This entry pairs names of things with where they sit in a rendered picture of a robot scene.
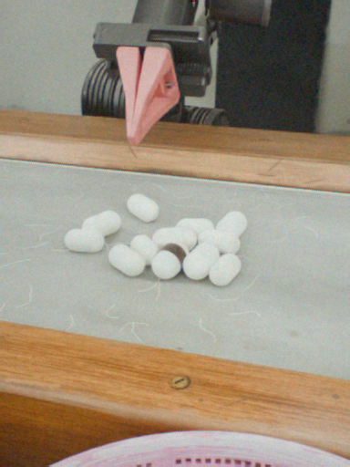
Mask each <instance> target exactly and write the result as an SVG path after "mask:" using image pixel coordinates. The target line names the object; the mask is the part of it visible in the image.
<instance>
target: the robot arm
mask: <svg viewBox="0 0 350 467"><path fill-rule="evenodd" d="M199 1H200V0H138V2H137V6H136V9H135V14H133V17H132V20H131V23H109V22H98V23H97V25H96V26H95V30H94V33H93V36H92V37H93V39H94V41H93V44H92V49H93V51H94V54H95V56H97V58H105V59H106V60H107V63H106V65H105V69H106V71H107V73H108V76H109V77H110V78H111V79H116V76H121V78H122V83H123V88H124V93H125V98H126V116H127V137H128V140H129V143H130V145H132V146H138V145H139V143H140V142H141V140H142V139H143V137H144V136H145V135H146V133H147V132H148V131H149V129H150V128H151V126H152V124H154V123H155V122H156V121H157V120H158V119H160V118H161V117H162V116H163V115H164V114H165V113H166V112H167V111H168V110H169V109H171V108H173V107H174V105H175V104H176V103H177V102H178V101H179V98H180V96H182V97H195V98H202V97H204V96H205V91H206V88H207V86H208V85H210V83H211V79H212V74H213V70H212V63H211V57H210V50H209V42H208V36H207V31H206V30H205V28H204V27H202V26H194V22H195V17H196V13H197V9H198V5H199ZM272 1H273V0H204V8H205V9H209V20H215V21H222V22H229V23H237V24H244V25H252V26H265V27H267V24H269V20H270V19H271V17H270V13H271V6H272ZM152 96H154V99H153V98H152ZM151 100H152V101H151ZM150 102H151V103H150Z"/></svg>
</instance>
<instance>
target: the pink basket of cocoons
mask: <svg viewBox="0 0 350 467"><path fill-rule="evenodd" d="M185 459H190V462H185ZM196 459H201V461H196ZM205 459H211V461H205ZM215 459H221V461H220V462H216V461H215ZM225 459H227V460H232V461H231V462H226V461H225ZM176 460H181V462H176ZM235 460H238V461H241V462H235ZM245 461H247V462H252V464H248V463H245ZM256 462H258V463H260V464H261V465H255V463H256ZM146 463H151V465H149V466H146ZM265 464H270V465H272V467H275V466H278V467H350V461H349V460H347V459H344V458H341V457H339V456H336V455H334V454H333V453H331V452H328V451H323V450H320V449H316V448H314V447H310V446H306V445H302V444H300V443H296V442H292V441H284V440H280V439H275V438H270V437H263V436H259V434H251V433H243V432H235V431H176V432H166V433H159V434H150V436H145V437H140V438H136V439H129V440H125V441H119V442H114V443H110V444H107V445H104V446H101V447H98V448H94V449H91V450H88V451H84V452H81V453H79V454H78V455H77V456H73V457H70V458H68V459H65V460H63V461H62V462H58V463H55V464H53V465H50V466H48V467H137V465H141V466H142V467H265Z"/></svg>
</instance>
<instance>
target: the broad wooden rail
mask: <svg viewBox="0 0 350 467"><path fill-rule="evenodd" d="M0 159H7V160H16V161H34V162H44V163H45V164H54V165H63V166H72V167H82V168H91V169H101V170H111V171H129V172H139V173H148V174H158V175H167V176H177V177H186V178H196V179H205V180H215V181H225V182H234V183H243V184H253V185H261V186H272V187H281V188H291V189H300V190H310V191H319V192H338V193H348V194H350V137H347V136H335V135H323V134H311V133H298V132H286V131H274V130H251V129H238V128H226V127H214V126H202V124H190V123H178V122H166V121H156V122H155V123H154V124H152V126H151V128H150V129H149V131H148V132H147V133H146V135H145V136H144V137H143V139H142V140H141V142H140V143H139V145H138V146H132V145H130V143H129V140H128V137H127V120H126V119H117V118H106V117H93V116H81V115H69V114H56V113H45V112H33V111H21V110H9V109H0Z"/></svg>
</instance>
